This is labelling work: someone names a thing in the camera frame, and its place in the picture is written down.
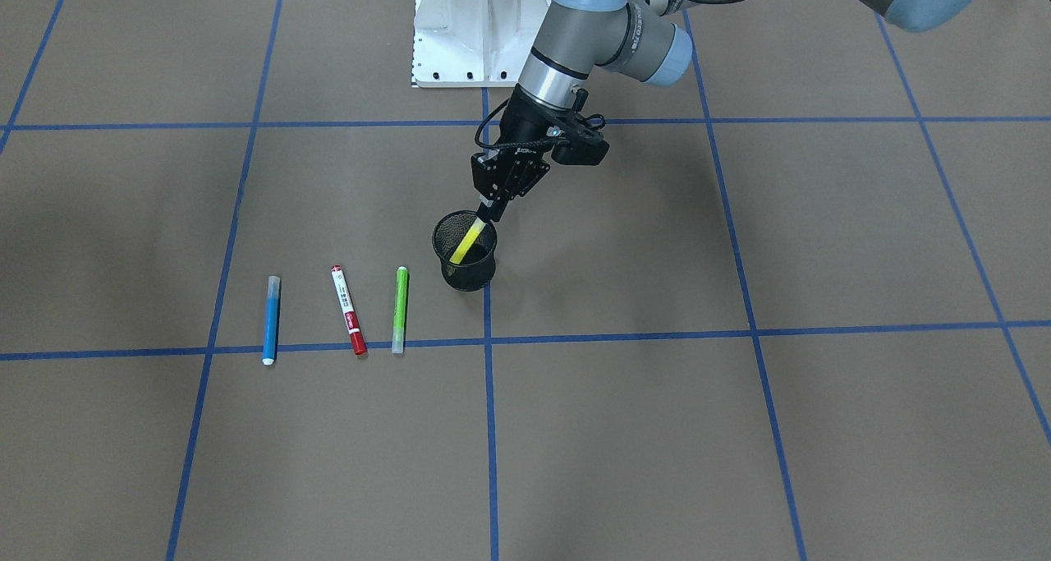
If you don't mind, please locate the red white marker pen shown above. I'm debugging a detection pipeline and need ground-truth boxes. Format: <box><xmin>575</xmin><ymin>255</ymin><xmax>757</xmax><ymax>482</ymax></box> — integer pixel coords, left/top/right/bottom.
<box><xmin>331</xmin><ymin>264</ymin><xmax>368</xmax><ymax>356</ymax></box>

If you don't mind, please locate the black mesh pen cup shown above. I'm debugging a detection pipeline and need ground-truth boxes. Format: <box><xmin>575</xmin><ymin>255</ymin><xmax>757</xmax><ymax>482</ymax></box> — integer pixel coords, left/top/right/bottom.
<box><xmin>431</xmin><ymin>210</ymin><xmax>497</xmax><ymax>292</ymax></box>

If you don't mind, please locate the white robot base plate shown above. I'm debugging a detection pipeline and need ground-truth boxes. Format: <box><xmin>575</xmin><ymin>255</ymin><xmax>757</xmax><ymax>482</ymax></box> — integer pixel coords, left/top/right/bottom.
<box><xmin>411</xmin><ymin>0</ymin><xmax>551</xmax><ymax>87</ymax></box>

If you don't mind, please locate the green highlighter pen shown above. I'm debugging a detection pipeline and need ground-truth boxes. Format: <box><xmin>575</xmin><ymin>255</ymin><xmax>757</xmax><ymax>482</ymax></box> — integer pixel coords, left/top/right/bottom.
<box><xmin>391</xmin><ymin>266</ymin><xmax>410</xmax><ymax>354</ymax></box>

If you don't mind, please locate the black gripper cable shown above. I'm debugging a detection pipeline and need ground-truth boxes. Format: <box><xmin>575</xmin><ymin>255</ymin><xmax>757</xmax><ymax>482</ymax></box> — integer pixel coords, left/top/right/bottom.
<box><xmin>475</xmin><ymin>97</ymin><xmax>607</xmax><ymax>153</ymax></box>

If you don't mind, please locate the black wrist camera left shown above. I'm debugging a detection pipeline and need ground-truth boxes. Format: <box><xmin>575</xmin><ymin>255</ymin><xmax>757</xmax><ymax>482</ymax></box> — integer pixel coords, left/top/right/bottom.
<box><xmin>551</xmin><ymin>127</ymin><xmax>609</xmax><ymax>167</ymax></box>

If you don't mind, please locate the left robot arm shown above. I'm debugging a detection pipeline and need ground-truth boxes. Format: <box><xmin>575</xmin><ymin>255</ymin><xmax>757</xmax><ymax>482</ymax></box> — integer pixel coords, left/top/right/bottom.
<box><xmin>470</xmin><ymin>0</ymin><xmax>973</xmax><ymax>222</ymax></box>

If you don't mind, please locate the blue marker pen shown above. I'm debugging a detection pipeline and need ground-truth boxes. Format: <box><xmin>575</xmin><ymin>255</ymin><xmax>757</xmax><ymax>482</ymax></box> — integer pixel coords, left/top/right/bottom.
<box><xmin>260</xmin><ymin>275</ymin><xmax>282</xmax><ymax>367</ymax></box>

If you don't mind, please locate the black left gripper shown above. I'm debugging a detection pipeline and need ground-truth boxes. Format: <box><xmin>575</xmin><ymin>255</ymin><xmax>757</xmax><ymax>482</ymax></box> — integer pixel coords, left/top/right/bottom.
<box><xmin>470</xmin><ymin>85</ymin><xmax>576</xmax><ymax>222</ymax></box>

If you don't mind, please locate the yellow highlighter pen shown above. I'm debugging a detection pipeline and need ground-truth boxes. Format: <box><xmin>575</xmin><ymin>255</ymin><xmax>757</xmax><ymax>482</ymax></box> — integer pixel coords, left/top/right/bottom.
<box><xmin>449</xmin><ymin>219</ymin><xmax>487</xmax><ymax>265</ymax></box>

